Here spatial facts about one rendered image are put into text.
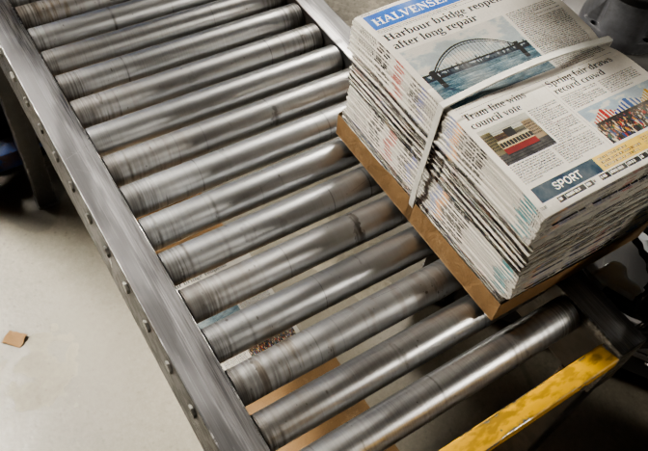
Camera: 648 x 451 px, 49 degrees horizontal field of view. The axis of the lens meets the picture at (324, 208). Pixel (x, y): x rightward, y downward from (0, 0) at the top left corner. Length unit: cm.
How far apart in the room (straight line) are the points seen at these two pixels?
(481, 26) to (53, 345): 128
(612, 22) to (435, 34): 50
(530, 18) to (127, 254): 62
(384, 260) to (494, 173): 24
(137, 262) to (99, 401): 83
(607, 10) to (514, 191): 64
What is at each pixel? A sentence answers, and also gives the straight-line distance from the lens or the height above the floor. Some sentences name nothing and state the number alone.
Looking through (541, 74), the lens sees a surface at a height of 103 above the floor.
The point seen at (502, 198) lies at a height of 100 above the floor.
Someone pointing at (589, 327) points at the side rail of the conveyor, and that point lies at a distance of 103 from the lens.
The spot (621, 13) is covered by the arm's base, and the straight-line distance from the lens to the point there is 138.
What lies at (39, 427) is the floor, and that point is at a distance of 177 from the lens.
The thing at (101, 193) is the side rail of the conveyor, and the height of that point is 80.
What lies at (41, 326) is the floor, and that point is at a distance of 189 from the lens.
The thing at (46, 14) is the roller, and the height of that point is 79.
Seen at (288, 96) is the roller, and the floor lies 80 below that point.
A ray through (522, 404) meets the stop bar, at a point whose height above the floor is 82.
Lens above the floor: 160
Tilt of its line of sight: 52 degrees down
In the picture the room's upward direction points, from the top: 9 degrees clockwise
